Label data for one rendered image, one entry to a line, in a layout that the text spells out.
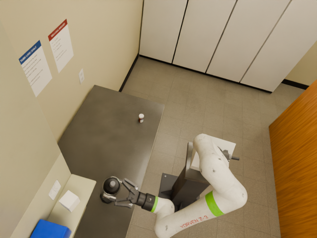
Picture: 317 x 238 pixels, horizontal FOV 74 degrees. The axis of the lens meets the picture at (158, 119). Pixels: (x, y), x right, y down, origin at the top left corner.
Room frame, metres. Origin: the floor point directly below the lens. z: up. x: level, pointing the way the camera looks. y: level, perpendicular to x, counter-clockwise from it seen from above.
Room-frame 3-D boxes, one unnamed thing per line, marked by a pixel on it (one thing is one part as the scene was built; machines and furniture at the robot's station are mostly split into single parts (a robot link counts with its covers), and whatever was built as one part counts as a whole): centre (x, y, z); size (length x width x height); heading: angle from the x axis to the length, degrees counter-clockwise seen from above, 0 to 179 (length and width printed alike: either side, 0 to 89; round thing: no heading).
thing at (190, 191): (0.84, -0.46, 0.45); 0.48 x 0.48 x 0.90; 2
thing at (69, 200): (0.18, 0.25, 1.54); 0.05 x 0.05 x 0.06; 72
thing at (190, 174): (0.84, -0.46, 0.92); 0.32 x 0.32 x 0.04; 2
